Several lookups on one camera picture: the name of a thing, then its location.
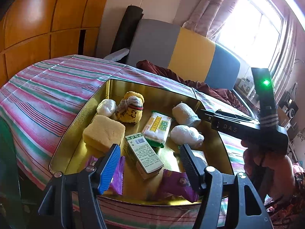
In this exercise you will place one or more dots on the window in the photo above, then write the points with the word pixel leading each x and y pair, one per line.
pixel 257 28

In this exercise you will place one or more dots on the white green carton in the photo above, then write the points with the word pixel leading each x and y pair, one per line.
pixel 143 155

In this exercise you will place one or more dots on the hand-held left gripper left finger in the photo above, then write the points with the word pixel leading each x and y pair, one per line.
pixel 108 169

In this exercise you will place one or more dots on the purple snack packet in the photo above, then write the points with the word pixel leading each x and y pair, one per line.
pixel 176 183
pixel 118 176

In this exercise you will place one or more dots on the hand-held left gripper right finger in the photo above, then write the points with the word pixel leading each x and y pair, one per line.
pixel 189 169

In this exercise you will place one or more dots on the maroon blanket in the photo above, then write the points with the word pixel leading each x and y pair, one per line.
pixel 214 90

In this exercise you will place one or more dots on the black rolled mat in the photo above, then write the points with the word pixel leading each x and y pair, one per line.
pixel 126 28

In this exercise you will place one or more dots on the person's right hand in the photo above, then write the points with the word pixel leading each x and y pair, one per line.
pixel 281 169

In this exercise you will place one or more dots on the white sock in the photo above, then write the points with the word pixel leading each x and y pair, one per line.
pixel 184 113

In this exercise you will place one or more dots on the pink curtain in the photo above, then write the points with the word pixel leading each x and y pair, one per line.
pixel 214 4
pixel 286 52

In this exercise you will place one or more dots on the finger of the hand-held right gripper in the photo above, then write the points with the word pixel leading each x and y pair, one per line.
pixel 236 117
pixel 206 115

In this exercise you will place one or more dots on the wooden wardrobe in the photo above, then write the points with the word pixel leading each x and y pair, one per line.
pixel 35 16

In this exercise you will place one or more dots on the cracker packet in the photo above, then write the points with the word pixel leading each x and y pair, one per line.
pixel 201 157
pixel 156 127

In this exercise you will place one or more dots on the glass side table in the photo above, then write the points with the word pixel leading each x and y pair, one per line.
pixel 7 148

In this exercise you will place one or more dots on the blue grey sofa armrest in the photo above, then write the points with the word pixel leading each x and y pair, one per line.
pixel 243 101

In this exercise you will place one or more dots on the white plastic bag ball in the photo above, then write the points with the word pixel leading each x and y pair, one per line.
pixel 106 107
pixel 185 134

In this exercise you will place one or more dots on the yellow sponge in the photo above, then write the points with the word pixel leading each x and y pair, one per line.
pixel 104 131

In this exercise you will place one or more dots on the white printed carton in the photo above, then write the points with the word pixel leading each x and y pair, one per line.
pixel 246 85

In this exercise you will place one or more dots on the grey yellow blue sofa back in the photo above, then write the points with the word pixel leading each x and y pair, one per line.
pixel 190 52

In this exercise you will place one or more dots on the pale grey sofa armrest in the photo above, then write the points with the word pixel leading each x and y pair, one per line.
pixel 116 54

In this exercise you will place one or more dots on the black appliance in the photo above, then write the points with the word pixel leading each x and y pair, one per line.
pixel 292 112

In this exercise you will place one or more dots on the striped bed sheet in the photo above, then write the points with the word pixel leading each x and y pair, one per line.
pixel 47 88

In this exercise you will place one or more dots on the person's right forearm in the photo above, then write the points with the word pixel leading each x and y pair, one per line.
pixel 293 195

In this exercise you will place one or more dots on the yellow brown sock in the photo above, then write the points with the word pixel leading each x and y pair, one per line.
pixel 129 112

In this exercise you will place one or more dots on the gold tin box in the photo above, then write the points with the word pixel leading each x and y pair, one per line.
pixel 166 100

